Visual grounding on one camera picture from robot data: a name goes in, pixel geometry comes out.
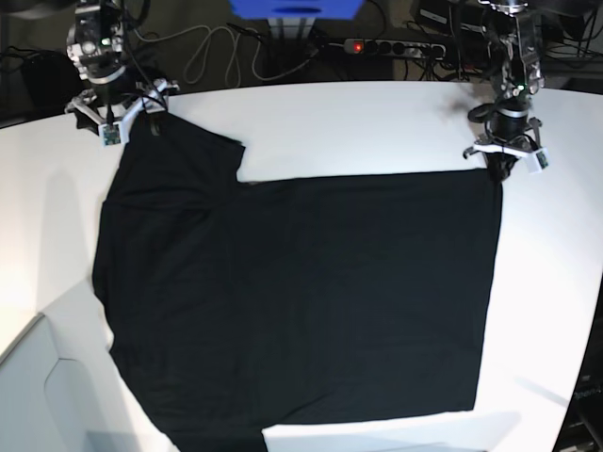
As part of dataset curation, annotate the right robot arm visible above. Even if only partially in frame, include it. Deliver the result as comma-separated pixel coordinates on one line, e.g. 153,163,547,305
65,1,180,146

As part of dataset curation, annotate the black power strip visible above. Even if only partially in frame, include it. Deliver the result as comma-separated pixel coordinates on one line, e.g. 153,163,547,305
330,39,447,61

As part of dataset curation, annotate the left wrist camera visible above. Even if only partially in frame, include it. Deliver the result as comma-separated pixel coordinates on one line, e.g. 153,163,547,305
525,148,549,174

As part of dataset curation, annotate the grey coiled cable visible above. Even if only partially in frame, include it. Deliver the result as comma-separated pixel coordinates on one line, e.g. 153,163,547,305
126,23,326,86

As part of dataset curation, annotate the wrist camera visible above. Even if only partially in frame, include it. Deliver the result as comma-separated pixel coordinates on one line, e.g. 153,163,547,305
525,148,549,174
98,121,129,147

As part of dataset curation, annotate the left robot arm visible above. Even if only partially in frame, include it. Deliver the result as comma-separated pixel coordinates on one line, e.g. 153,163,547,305
463,1,548,185

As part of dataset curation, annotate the black T-shirt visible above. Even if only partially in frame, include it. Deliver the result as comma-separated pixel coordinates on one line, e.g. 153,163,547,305
92,113,503,451

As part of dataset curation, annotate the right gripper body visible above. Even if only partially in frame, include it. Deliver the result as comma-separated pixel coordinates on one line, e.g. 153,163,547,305
64,78,179,135

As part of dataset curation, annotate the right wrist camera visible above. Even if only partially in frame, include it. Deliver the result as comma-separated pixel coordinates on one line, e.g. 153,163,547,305
98,121,129,147

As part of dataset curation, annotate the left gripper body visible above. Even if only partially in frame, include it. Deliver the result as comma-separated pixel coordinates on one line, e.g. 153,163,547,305
463,107,542,162

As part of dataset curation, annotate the grey plastic bin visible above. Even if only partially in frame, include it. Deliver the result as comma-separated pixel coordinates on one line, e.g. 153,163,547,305
1,315,140,451

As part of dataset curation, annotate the blue box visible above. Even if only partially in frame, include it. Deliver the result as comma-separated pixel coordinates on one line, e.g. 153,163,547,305
230,0,364,20

